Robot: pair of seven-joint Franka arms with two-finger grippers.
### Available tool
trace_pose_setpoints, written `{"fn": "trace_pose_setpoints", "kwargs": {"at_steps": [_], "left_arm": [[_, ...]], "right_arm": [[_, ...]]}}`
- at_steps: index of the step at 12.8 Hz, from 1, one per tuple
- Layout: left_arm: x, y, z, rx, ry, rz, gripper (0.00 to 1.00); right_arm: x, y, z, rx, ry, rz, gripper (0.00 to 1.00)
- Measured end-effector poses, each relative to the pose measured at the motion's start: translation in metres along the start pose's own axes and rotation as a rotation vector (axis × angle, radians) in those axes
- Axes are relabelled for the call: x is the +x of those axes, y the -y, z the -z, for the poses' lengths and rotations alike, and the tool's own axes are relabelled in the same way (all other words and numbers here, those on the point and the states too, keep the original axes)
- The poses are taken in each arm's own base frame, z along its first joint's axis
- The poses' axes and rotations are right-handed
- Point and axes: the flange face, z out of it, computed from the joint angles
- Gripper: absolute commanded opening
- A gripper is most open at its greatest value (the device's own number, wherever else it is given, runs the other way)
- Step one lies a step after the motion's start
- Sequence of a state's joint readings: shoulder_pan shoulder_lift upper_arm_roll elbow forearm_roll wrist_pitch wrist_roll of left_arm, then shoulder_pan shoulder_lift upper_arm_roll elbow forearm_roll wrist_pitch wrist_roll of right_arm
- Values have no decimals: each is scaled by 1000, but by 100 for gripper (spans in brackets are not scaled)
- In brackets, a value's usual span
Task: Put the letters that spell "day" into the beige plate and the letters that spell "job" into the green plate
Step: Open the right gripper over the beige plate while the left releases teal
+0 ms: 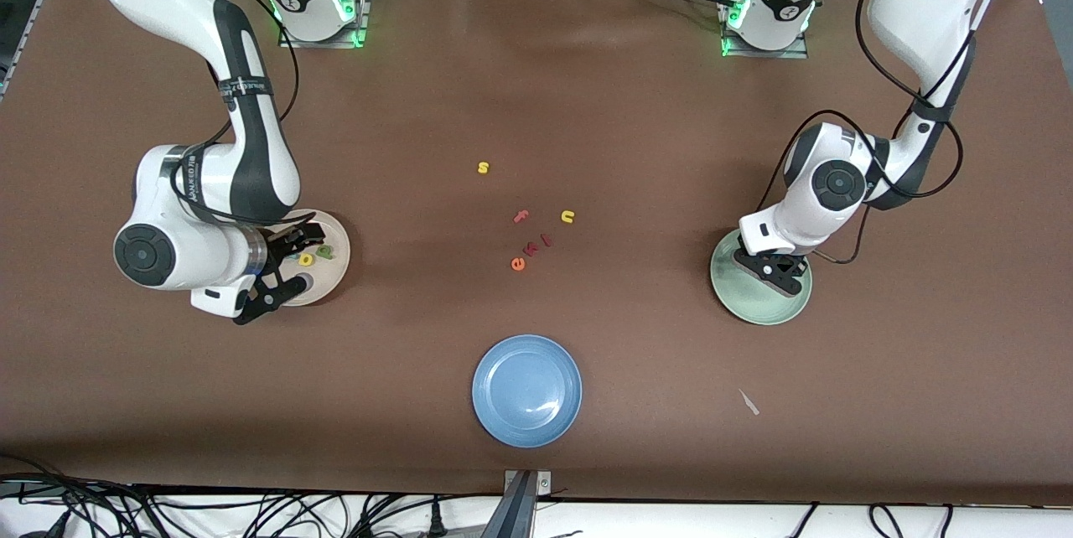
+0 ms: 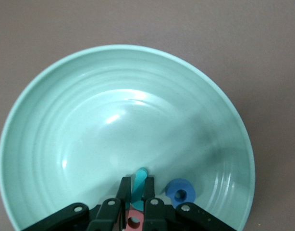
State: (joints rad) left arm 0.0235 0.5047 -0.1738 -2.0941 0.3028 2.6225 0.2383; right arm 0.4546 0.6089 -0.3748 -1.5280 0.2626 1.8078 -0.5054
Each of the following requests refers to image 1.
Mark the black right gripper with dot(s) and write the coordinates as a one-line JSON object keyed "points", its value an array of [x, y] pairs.
{"points": [[282, 240]]}

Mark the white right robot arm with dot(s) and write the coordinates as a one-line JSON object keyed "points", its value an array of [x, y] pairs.
{"points": [[193, 211]]}

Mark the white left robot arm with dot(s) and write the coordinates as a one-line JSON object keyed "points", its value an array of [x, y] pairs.
{"points": [[826, 186]]}

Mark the beige brown plate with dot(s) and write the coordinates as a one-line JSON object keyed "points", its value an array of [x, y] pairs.
{"points": [[331, 270]]}

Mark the blue plate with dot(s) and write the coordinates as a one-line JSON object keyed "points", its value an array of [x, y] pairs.
{"points": [[526, 390]]}

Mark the black power plug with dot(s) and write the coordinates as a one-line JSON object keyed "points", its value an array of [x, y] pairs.
{"points": [[436, 524]]}

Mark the pale green plate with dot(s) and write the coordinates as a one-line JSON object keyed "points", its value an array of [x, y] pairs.
{"points": [[754, 307]]}

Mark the white paper scrap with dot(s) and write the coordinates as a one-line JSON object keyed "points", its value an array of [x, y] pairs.
{"points": [[749, 402]]}

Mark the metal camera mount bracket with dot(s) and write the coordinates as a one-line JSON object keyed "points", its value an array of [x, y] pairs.
{"points": [[520, 504]]}

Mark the aluminium frame rail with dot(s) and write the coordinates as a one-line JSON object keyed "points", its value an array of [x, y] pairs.
{"points": [[25, 27]]}

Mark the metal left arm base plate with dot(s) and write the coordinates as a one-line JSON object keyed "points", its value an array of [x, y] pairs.
{"points": [[767, 54]]}

